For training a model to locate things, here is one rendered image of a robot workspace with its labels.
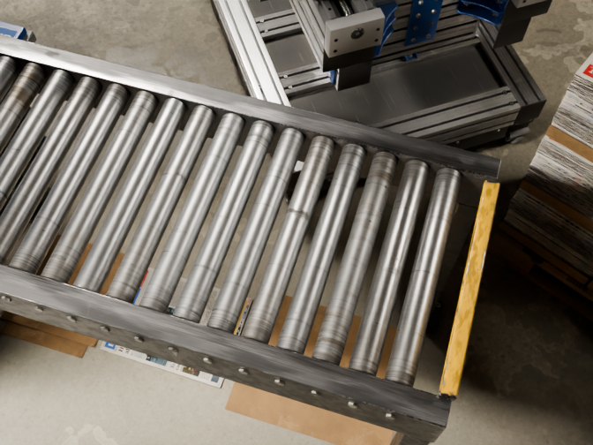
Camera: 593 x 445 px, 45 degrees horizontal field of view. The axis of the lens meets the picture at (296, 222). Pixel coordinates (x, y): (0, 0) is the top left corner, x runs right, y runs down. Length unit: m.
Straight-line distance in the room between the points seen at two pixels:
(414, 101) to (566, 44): 0.78
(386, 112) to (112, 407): 1.18
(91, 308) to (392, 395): 0.54
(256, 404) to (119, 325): 0.83
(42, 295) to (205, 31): 1.61
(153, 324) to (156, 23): 1.71
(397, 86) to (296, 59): 0.34
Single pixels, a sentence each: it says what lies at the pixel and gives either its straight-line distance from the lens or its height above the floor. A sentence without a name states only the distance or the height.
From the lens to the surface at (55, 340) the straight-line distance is 2.20.
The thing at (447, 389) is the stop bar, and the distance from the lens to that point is 1.22.
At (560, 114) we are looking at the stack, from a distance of 1.72.
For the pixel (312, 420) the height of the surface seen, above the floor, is 0.00.
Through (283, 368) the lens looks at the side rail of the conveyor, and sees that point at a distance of 1.23.
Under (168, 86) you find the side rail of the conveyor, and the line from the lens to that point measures 1.54.
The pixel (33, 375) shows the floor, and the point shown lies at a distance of 2.19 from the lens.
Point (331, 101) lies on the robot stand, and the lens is 2.25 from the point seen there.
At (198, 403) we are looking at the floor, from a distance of 2.05.
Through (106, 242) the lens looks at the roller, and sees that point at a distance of 1.36.
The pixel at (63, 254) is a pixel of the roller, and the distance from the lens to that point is 1.37.
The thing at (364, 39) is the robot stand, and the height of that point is 0.72.
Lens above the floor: 1.97
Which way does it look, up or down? 61 degrees down
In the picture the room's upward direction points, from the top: straight up
